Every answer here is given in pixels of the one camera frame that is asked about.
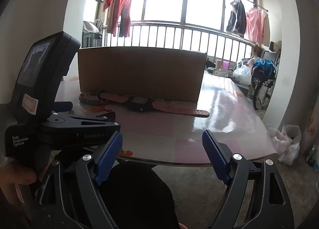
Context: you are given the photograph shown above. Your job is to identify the metal balcony railing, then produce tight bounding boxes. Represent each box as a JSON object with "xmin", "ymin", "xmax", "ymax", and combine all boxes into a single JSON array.
[{"xmin": 103, "ymin": 21, "xmax": 257, "ymax": 66}]

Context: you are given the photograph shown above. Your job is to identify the folded bedding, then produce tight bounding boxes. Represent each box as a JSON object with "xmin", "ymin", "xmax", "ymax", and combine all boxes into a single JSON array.
[{"xmin": 83, "ymin": 19, "xmax": 105, "ymax": 34}]

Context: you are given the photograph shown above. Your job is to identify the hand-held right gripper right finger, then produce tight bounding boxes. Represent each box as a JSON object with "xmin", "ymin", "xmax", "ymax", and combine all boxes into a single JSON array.
[{"xmin": 202, "ymin": 129, "xmax": 294, "ymax": 229}]

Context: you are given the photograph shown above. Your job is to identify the cardboard box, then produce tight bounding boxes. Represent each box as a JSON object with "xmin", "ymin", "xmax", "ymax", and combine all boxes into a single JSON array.
[{"xmin": 77, "ymin": 47, "xmax": 207, "ymax": 102}]

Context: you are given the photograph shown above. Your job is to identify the wheelchair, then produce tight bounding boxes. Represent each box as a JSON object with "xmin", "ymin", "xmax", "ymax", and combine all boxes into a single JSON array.
[{"xmin": 250, "ymin": 51, "xmax": 281, "ymax": 110}]

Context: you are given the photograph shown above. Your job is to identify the person's black pants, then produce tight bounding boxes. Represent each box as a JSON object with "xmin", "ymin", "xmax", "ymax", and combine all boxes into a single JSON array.
[{"xmin": 100, "ymin": 162, "xmax": 180, "ymax": 229}]

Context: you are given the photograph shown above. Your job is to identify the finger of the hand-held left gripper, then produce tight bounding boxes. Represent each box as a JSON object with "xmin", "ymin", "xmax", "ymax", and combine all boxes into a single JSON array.
[
  {"xmin": 53, "ymin": 102, "xmax": 73, "ymax": 113},
  {"xmin": 65, "ymin": 112, "xmax": 120, "ymax": 130}
]

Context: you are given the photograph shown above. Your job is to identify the beige hat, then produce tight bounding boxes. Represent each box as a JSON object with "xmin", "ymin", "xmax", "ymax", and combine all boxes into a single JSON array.
[{"xmin": 269, "ymin": 40, "xmax": 282, "ymax": 54}]

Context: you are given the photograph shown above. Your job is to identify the dark hanging jacket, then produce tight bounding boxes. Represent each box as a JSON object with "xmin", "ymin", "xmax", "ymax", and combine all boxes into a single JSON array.
[{"xmin": 226, "ymin": 0, "xmax": 247, "ymax": 36}]

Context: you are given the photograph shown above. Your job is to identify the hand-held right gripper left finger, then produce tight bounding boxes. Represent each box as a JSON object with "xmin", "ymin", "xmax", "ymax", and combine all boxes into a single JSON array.
[{"xmin": 32, "ymin": 131, "xmax": 123, "ymax": 229}]

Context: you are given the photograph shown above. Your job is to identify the white plastic bag blue print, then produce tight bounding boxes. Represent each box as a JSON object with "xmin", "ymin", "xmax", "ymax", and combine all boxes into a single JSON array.
[{"xmin": 233, "ymin": 61, "xmax": 252, "ymax": 85}]

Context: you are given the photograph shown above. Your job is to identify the grey metal locker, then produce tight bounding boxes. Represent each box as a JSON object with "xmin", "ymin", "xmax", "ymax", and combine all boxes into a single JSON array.
[{"xmin": 82, "ymin": 31, "xmax": 103, "ymax": 48}]

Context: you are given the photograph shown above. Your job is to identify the pink hanging shirt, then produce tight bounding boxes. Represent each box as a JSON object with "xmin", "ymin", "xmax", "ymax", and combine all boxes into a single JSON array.
[{"xmin": 245, "ymin": 7, "xmax": 271, "ymax": 46}]

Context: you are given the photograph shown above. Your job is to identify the pile of clothes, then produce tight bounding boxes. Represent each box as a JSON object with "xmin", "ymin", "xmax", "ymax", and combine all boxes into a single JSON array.
[{"xmin": 240, "ymin": 57, "xmax": 257, "ymax": 68}]

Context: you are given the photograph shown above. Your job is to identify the multicolour bead bracelet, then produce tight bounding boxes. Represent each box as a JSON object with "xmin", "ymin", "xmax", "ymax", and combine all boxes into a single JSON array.
[{"xmin": 79, "ymin": 92, "xmax": 105, "ymax": 106}]

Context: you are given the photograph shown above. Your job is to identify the crumpled white plastic bag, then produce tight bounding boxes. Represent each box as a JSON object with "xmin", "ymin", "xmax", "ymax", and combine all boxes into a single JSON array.
[
  {"xmin": 272, "ymin": 124, "xmax": 302, "ymax": 155},
  {"xmin": 278, "ymin": 143, "xmax": 301, "ymax": 166}
]

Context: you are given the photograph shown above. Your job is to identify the person's left hand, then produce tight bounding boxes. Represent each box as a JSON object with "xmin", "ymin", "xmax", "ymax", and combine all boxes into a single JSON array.
[{"xmin": 0, "ymin": 163, "xmax": 38, "ymax": 195}]

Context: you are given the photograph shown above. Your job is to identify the wrist watch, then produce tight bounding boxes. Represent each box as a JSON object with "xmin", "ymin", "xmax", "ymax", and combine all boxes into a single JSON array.
[{"xmin": 100, "ymin": 92, "xmax": 210, "ymax": 118}]

